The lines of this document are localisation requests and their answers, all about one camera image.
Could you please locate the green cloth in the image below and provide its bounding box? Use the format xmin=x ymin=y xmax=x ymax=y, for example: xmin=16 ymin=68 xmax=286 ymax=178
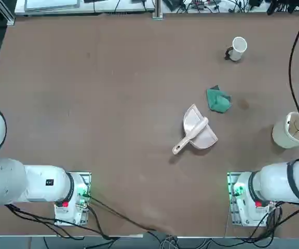
xmin=206 ymin=85 xmax=232 ymax=114

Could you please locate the beige hand brush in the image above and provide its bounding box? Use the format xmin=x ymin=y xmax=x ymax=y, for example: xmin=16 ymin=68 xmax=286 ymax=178
xmin=172 ymin=117 xmax=209 ymax=156

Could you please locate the beige plastic dustpan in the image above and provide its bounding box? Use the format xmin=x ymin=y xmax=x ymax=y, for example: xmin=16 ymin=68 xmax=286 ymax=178
xmin=182 ymin=103 xmax=219 ymax=150

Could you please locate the cream bin with lid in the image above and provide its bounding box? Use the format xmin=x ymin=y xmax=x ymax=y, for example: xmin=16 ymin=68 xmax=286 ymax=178
xmin=271 ymin=111 xmax=299 ymax=149

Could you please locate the dark cable across table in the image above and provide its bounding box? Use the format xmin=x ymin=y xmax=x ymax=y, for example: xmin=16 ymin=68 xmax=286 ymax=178
xmin=88 ymin=196 xmax=173 ymax=234

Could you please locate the aluminium frame post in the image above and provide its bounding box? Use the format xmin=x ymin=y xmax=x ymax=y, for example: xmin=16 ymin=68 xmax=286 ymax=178
xmin=152 ymin=0 xmax=164 ymax=19

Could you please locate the white mug with black handle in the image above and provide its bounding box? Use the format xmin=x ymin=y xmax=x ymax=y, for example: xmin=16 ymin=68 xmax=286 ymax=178
xmin=224 ymin=36 xmax=248 ymax=62

